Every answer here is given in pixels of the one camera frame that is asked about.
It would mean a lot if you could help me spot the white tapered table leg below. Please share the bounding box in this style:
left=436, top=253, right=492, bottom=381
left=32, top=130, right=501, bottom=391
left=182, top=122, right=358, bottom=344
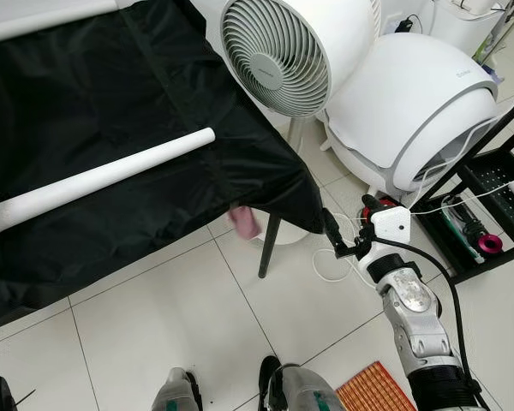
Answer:
left=0, top=0, right=146, bottom=45
left=0, top=127, right=217, bottom=242

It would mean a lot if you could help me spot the red round power strip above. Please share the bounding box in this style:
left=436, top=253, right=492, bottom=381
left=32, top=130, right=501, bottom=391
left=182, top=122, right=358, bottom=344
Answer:
left=360, top=195, right=405, bottom=222

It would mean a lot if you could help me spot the pink soft item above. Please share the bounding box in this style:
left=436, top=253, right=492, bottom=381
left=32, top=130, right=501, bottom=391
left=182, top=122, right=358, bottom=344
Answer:
left=230, top=204, right=260, bottom=241

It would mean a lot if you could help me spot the white domed litter box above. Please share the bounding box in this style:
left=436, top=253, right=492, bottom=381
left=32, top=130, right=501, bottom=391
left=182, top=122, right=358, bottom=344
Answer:
left=324, top=33, right=500, bottom=196

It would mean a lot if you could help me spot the black metal storage cart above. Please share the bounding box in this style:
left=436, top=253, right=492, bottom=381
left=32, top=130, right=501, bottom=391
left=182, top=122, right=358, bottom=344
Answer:
left=411, top=86, right=514, bottom=285

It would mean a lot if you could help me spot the grey pink hair dryer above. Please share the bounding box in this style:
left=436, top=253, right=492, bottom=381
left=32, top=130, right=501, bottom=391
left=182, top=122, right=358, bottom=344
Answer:
left=441, top=197, right=505, bottom=258

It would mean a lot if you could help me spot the orange woven floor mat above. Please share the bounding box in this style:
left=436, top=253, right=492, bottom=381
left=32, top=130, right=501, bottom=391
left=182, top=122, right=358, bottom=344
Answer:
left=336, top=361, right=416, bottom=411

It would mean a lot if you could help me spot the grey right robot foot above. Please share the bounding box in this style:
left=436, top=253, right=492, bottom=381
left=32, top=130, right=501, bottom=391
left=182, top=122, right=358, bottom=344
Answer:
left=259, top=355, right=348, bottom=411

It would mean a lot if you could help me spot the grey robot foot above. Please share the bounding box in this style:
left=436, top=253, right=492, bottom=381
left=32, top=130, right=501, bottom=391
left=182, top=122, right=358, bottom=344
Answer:
left=259, top=355, right=348, bottom=411
left=152, top=366, right=205, bottom=411

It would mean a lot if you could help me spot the green packet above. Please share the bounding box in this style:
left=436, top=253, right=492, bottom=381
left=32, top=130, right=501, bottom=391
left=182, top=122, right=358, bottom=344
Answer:
left=475, top=13, right=508, bottom=65

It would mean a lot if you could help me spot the white plastic bin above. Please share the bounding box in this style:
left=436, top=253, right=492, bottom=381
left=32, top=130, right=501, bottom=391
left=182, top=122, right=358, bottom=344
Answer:
left=433, top=0, right=506, bottom=22

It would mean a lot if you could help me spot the grey left robot foot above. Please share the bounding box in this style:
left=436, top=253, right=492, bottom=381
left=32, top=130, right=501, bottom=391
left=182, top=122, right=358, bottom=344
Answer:
left=152, top=366, right=205, bottom=411

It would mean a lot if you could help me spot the black table cloth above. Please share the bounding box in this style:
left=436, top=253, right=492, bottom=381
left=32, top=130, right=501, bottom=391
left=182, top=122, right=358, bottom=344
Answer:
left=0, top=0, right=326, bottom=331

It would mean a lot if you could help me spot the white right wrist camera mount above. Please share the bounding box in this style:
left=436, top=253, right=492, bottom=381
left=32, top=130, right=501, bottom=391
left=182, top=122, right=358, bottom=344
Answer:
left=370, top=205, right=412, bottom=259

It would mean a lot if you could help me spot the black table frame leg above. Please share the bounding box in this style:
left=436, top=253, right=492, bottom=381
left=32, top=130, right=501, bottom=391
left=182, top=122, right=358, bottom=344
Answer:
left=258, top=214, right=281, bottom=279

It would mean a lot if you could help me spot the white power cable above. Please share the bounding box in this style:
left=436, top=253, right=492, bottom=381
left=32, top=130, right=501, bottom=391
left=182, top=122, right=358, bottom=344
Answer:
left=313, top=184, right=514, bottom=283

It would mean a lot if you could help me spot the white pedestal fan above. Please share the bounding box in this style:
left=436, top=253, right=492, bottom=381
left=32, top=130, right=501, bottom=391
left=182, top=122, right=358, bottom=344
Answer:
left=220, top=0, right=382, bottom=249

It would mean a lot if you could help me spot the white wall socket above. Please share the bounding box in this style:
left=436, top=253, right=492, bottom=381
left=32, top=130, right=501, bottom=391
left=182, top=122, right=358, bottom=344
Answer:
left=384, top=10, right=412, bottom=35

